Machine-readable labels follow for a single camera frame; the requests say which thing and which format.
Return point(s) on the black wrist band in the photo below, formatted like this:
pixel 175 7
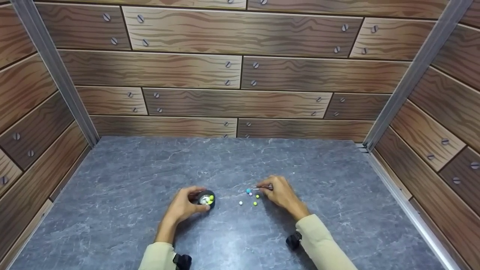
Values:
pixel 294 240
pixel 182 261

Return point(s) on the person's right fingers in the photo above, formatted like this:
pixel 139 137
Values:
pixel 270 187

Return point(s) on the person's right hand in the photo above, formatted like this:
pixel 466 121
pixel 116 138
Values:
pixel 285 197

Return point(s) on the person's right forearm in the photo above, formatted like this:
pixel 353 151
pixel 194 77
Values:
pixel 322 243

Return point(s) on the silver tweezers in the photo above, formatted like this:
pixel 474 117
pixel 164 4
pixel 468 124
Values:
pixel 260 187

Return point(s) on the small black round cup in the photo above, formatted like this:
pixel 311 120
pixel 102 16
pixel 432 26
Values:
pixel 212 204

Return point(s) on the person's left hand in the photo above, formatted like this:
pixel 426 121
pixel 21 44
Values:
pixel 182 206

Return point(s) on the person's left forearm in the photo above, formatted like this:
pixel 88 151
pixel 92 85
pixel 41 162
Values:
pixel 161 247

